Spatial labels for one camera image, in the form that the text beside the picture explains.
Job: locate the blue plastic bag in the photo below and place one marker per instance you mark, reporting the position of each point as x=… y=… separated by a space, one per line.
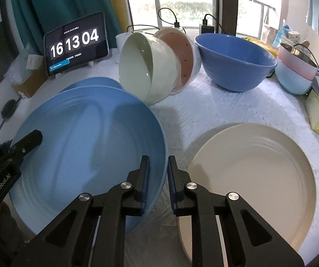
x=283 y=33

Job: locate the white textured tablecloth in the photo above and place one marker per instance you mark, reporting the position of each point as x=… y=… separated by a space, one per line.
x=223 y=105

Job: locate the dark window frame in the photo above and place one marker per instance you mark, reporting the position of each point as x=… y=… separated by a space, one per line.
x=226 y=2

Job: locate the pale green bowl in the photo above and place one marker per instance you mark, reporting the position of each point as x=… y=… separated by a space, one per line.
x=137 y=61

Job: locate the small white box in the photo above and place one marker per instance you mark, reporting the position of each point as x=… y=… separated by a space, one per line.
x=34 y=61

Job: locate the beige plate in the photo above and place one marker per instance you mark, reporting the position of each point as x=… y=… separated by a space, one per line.
x=245 y=186

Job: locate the white desk lamp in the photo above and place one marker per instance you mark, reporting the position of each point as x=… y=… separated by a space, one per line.
x=123 y=44

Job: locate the yellow packet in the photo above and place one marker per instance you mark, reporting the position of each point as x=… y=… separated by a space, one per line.
x=259 y=44

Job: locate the tablet showing clock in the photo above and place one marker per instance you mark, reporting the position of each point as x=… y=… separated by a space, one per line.
x=76 y=44

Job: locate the cardboard box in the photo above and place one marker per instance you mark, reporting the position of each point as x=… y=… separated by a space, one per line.
x=31 y=84

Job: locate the light blue plate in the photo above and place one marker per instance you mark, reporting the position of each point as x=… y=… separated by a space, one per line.
x=92 y=144
x=92 y=81

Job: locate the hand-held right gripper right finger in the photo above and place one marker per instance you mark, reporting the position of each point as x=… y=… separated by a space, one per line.
x=172 y=183

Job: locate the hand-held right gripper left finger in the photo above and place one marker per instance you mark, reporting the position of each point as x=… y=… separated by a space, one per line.
x=146 y=178

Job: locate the pink strawberry print bowl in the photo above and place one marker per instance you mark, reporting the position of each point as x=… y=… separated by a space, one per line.
x=185 y=58

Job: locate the small carton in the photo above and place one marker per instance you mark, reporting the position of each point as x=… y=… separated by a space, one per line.
x=293 y=36

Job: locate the large blue bowl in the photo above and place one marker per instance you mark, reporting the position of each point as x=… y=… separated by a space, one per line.
x=231 y=69

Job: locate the balcony railing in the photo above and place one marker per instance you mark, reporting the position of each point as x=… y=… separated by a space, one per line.
x=158 y=2

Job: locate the black round device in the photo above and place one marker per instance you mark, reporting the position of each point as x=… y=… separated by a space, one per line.
x=8 y=110

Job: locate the stainless steel bowl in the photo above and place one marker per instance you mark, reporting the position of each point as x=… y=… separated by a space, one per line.
x=295 y=51

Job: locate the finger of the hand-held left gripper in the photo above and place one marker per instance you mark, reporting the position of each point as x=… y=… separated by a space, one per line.
x=30 y=140

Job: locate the black charger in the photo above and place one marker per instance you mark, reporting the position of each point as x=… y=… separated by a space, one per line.
x=207 y=29

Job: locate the teal curtain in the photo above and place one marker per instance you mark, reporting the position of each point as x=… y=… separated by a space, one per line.
x=59 y=5

